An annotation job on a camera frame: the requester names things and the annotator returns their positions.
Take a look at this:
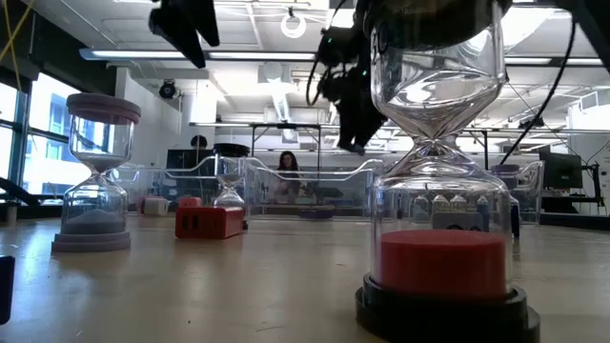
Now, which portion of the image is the large purple hourglass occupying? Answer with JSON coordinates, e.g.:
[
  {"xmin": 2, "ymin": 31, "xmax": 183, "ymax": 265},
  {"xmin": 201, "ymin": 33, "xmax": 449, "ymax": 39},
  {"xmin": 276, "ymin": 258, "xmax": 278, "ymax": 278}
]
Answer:
[{"xmin": 51, "ymin": 92, "xmax": 142, "ymax": 253}]

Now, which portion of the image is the large black hourglass red sand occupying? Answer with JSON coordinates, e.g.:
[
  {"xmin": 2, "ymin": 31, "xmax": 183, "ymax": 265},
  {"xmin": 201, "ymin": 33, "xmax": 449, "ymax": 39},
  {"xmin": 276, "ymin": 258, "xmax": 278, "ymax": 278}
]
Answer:
[{"xmin": 355, "ymin": 0, "xmax": 541, "ymax": 343}]

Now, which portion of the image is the blue stick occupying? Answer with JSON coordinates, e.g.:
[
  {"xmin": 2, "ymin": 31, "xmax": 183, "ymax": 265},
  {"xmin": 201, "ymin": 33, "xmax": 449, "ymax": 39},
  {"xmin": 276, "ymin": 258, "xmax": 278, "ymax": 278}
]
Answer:
[{"xmin": 509, "ymin": 199, "xmax": 521, "ymax": 239}]

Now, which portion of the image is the black computer monitor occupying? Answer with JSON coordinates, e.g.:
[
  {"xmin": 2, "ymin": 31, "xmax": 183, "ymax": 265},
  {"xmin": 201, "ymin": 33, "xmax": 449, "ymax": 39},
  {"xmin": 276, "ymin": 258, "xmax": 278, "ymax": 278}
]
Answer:
[{"xmin": 539, "ymin": 151, "xmax": 584, "ymax": 191}]

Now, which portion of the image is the white hanging ring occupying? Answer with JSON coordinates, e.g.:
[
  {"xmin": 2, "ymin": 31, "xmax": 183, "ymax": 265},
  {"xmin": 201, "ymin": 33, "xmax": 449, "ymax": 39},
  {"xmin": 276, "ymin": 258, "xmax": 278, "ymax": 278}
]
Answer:
[{"xmin": 279, "ymin": 11, "xmax": 308, "ymax": 40}]

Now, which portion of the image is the yellow hanging cable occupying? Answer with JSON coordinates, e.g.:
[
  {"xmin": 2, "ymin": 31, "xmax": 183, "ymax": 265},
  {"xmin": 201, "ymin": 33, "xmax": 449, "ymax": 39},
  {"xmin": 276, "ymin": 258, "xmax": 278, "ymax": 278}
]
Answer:
[{"xmin": 0, "ymin": 0, "xmax": 35, "ymax": 91}]

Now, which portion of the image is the small white cube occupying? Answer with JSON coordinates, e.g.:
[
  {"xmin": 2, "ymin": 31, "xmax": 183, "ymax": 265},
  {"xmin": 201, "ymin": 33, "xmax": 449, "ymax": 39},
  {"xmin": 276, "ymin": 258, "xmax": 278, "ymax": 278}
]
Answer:
[{"xmin": 142, "ymin": 197, "xmax": 170, "ymax": 216}]

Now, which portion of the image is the red charger box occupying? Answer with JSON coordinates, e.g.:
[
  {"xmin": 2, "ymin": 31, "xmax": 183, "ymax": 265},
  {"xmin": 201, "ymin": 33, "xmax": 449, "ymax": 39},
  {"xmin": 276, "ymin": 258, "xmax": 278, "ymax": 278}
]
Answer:
[{"xmin": 173, "ymin": 205, "xmax": 249, "ymax": 240}]

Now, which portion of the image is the black metal rack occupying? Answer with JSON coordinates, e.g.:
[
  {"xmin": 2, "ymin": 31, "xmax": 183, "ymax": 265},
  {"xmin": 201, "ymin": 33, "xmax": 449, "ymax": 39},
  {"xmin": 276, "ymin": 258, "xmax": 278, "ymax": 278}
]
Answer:
[{"xmin": 247, "ymin": 122, "xmax": 323, "ymax": 168}]

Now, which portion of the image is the long ceiling light strip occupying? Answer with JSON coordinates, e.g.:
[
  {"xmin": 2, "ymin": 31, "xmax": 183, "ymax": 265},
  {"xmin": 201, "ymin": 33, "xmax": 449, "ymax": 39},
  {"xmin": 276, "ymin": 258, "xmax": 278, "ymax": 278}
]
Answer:
[{"xmin": 78, "ymin": 47, "xmax": 318, "ymax": 62}]

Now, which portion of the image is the white ventilation duct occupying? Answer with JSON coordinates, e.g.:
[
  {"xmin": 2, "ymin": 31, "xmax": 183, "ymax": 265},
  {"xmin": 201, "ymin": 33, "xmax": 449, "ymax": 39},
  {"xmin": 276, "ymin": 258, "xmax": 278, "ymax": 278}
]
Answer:
[{"xmin": 256, "ymin": 61, "xmax": 299, "ymax": 123}]

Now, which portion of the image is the black ceiling camera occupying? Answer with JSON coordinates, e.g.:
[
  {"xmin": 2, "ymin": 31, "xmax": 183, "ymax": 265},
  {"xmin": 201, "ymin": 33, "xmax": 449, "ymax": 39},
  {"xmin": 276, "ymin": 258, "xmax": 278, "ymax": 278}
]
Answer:
[{"xmin": 158, "ymin": 79, "xmax": 178, "ymax": 100}]

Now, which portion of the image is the clear plastic bin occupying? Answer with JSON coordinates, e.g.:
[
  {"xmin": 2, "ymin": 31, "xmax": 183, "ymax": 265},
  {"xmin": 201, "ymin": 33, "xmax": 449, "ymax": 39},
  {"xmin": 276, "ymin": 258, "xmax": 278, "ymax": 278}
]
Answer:
[
  {"xmin": 380, "ymin": 160, "xmax": 545, "ymax": 225},
  {"xmin": 245, "ymin": 156, "xmax": 385, "ymax": 221},
  {"xmin": 113, "ymin": 156, "xmax": 249, "ymax": 218}
]

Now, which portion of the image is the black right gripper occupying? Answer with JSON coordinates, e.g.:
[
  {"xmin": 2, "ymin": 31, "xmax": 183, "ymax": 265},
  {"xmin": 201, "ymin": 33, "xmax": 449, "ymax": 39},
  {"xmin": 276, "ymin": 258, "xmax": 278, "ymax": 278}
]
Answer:
[{"xmin": 316, "ymin": 26, "xmax": 388, "ymax": 154}]

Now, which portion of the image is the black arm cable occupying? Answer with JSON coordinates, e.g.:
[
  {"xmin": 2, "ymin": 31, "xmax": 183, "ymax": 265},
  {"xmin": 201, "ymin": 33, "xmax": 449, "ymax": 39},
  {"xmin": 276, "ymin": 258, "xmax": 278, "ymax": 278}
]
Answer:
[{"xmin": 498, "ymin": 13, "xmax": 579, "ymax": 167}]

